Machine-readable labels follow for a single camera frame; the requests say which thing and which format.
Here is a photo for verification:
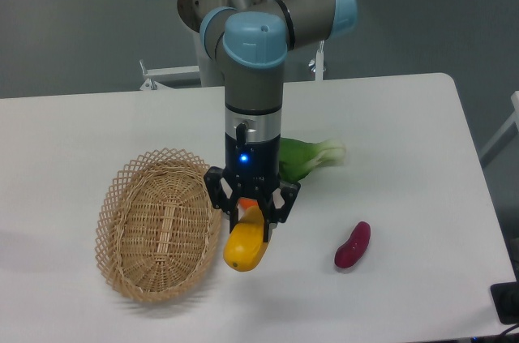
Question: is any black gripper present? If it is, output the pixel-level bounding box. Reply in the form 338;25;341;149
204;135;301;242

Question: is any yellow mango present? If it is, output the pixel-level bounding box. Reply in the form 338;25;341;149
223;205;268;272

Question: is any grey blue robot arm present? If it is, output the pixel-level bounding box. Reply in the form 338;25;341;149
191;0;358;241

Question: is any woven wicker basket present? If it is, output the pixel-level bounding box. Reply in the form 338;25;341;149
95;148;221;302

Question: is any orange fruit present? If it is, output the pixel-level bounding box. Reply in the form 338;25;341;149
238;198;258;210

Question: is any green bok choy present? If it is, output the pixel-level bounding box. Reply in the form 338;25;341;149
279;138;346;183

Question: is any purple sweet potato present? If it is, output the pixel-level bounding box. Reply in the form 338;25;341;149
334;221;371;269

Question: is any black device at edge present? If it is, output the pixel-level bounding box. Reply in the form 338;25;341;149
490;281;518;324

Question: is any white frame at right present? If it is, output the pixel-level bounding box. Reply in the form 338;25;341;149
478;91;518;168

